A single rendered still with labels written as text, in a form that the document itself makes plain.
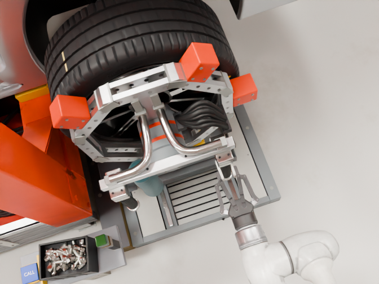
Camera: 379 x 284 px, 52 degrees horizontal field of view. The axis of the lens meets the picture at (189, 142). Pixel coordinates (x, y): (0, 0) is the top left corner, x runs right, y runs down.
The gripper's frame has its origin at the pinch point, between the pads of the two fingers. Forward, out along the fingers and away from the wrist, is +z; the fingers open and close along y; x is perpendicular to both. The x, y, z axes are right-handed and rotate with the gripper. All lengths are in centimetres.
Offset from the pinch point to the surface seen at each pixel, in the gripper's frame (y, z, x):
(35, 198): -60, 8, 10
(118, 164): -43, 30, -42
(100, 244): -51, -7, -17
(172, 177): -22, 23, -66
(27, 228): -91, 16, -46
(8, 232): -99, 16, -44
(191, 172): -12, 23, -68
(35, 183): -56, 9, 18
